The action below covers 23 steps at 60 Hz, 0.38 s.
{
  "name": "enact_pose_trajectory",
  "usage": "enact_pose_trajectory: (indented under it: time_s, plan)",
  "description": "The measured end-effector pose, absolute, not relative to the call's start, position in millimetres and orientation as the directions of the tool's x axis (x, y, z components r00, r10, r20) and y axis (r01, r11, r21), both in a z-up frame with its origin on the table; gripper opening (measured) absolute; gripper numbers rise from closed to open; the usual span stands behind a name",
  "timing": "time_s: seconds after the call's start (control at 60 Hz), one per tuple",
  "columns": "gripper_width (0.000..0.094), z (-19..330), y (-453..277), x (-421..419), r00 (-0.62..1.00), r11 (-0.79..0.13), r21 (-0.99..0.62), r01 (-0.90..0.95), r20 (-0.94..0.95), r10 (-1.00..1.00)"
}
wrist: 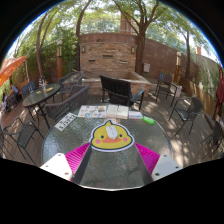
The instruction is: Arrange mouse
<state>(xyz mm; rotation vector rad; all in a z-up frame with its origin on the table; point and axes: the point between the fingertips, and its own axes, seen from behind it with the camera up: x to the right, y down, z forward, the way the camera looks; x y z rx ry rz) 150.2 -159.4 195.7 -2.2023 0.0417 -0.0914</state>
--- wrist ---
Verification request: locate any blue patio chair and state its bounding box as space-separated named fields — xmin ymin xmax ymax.
xmin=20 ymin=80 xmax=37 ymax=99

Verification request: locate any wooden lamp post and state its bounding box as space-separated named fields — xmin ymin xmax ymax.
xmin=55 ymin=38 xmax=64 ymax=79
xmin=174 ymin=50 xmax=183 ymax=84

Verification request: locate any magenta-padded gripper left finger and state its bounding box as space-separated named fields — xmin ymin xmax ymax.
xmin=39 ymin=142 xmax=93 ymax=185

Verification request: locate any orange patio umbrella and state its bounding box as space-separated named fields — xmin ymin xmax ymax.
xmin=0 ymin=55 xmax=28 ymax=88

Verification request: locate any white flat box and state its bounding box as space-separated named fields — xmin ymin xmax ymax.
xmin=105 ymin=104 xmax=119 ymax=119
xmin=116 ymin=105 xmax=130 ymax=120

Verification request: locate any forked-trunk tree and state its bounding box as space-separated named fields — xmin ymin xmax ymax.
xmin=113 ymin=0 xmax=161 ymax=76

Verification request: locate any colourful sticker sheet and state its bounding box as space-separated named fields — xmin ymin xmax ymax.
xmin=77 ymin=104 xmax=108 ymax=119

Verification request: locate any dark wicker chair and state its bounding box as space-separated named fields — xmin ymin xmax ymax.
xmin=58 ymin=70 xmax=84 ymax=98
xmin=43 ymin=84 xmax=91 ymax=123

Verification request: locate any small white and blue box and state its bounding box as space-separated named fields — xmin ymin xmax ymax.
xmin=128 ymin=110 xmax=144 ymax=120

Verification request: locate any dark metal mesh chair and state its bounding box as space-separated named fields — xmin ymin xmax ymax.
xmin=199 ymin=119 xmax=224 ymax=158
xmin=0 ymin=120 xmax=44 ymax=166
xmin=168 ymin=96 xmax=204 ymax=137

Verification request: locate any red closed umbrella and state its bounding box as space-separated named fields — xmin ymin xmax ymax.
xmin=214 ymin=64 xmax=224 ymax=118

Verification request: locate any white number label strip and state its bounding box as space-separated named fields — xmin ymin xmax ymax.
xmin=54 ymin=112 xmax=78 ymax=132

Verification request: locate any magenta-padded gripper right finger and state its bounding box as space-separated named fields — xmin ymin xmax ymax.
xmin=134 ymin=143 xmax=183 ymax=186

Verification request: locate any black wooden chair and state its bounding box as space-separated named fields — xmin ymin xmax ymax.
xmin=99 ymin=74 xmax=146 ymax=111

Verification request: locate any green packet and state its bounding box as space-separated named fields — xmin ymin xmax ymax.
xmin=142 ymin=115 xmax=156 ymax=126

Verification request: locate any black slatted patio chair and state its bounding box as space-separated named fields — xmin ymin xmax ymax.
xmin=154 ymin=72 xmax=183 ymax=107

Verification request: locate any stone brick fountain wall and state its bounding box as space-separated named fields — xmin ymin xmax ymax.
xmin=78 ymin=32 xmax=153 ymax=96

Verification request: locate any thin leaning tree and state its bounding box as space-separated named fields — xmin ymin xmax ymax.
xmin=34 ymin=9 xmax=59 ymax=81

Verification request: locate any round dark patio table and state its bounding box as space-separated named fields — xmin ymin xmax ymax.
xmin=21 ymin=83 xmax=62 ymax=129

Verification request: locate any yellow duck-shaped mouse pad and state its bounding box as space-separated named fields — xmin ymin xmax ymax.
xmin=89 ymin=119 xmax=136 ymax=153

